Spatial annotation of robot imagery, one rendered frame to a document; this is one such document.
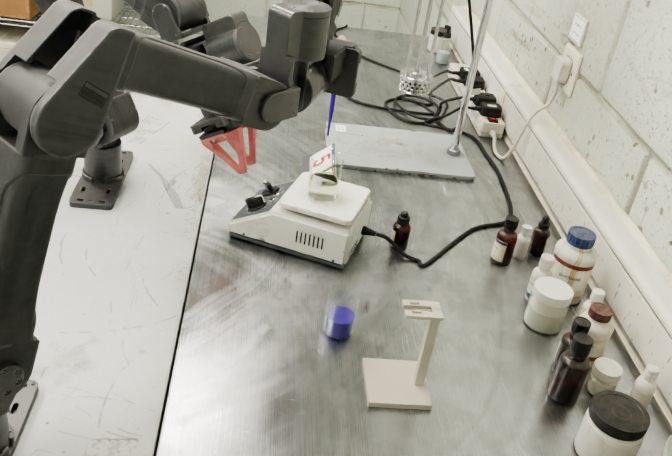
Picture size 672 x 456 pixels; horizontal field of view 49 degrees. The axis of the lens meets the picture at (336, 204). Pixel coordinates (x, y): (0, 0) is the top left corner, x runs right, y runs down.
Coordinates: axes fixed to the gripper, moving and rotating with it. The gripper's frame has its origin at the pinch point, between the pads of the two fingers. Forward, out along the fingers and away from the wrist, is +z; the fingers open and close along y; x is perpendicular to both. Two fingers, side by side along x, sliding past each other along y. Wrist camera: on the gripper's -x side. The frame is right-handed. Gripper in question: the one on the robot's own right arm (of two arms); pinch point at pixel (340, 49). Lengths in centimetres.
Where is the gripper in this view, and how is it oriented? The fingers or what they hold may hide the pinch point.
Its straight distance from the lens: 106.7
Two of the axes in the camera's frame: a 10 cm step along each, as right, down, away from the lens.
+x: -1.4, 8.6, 4.9
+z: 3.1, -4.3, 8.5
